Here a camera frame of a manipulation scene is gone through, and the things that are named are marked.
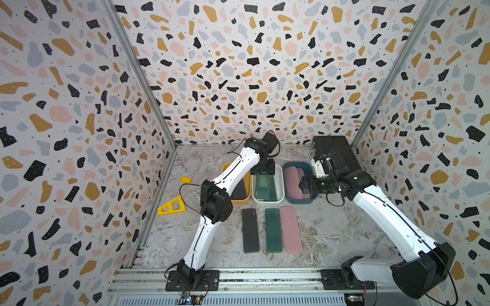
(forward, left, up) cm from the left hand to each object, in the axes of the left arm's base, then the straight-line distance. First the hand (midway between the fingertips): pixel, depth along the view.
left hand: (269, 172), depth 90 cm
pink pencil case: (-19, -9, -15) cm, 26 cm away
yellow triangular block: (-11, +48, -13) cm, 51 cm away
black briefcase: (+26, -45, -12) cm, 53 cm away
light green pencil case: (-7, +2, -3) cm, 8 cm away
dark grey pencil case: (-23, +9, -14) cm, 28 cm away
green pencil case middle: (-23, -1, -13) cm, 27 cm away
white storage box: (+6, -6, -13) cm, 16 cm away
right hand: (-11, -15, +6) cm, 20 cm away
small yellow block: (+7, +45, -15) cm, 48 cm away
